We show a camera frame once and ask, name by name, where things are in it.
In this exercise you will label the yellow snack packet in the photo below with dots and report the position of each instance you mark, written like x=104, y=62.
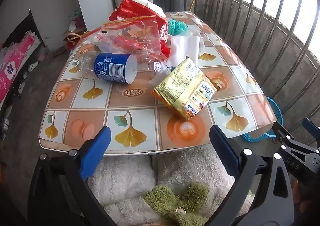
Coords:
x=182, y=85

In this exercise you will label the white crumpled tissue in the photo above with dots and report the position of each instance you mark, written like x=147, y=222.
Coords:
x=185, y=45

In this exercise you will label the blue plastic basket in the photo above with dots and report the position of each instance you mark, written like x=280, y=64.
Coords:
x=275, y=113

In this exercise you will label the black headboard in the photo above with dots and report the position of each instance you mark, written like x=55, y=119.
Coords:
x=32, y=28

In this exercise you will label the clear red-printed zip bag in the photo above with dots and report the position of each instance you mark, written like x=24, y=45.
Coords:
x=140, y=37

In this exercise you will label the tile-patterned table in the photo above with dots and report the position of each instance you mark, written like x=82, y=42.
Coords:
x=140, y=106

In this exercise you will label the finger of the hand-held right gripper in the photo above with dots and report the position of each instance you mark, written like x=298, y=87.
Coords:
x=311, y=128
x=287, y=142

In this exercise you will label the white green fleece robe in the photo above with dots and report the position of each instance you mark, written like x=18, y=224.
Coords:
x=125, y=183

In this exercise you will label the clear crushed plastic bottle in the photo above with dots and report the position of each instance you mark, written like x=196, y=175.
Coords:
x=86, y=62

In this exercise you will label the blue white cylindrical can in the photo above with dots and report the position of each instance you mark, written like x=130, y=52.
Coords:
x=110, y=67

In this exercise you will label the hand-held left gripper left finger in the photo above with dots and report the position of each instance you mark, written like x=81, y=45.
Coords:
x=96, y=149

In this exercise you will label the pink floral bag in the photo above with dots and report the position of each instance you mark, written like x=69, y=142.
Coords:
x=15, y=60

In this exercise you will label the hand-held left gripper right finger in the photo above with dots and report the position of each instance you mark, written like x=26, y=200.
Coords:
x=223, y=152

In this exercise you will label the clear round plastic container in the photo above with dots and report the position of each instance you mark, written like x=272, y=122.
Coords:
x=196, y=32

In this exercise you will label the metal railing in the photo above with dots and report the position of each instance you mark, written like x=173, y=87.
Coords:
x=293, y=15

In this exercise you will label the teal plastic bag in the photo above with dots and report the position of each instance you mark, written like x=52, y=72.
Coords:
x=177, y=27

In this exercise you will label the red white snack bag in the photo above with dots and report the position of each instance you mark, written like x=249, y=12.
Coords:
x=130, y=5

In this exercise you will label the white slipper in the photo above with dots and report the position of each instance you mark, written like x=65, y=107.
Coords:
x=32, y=65

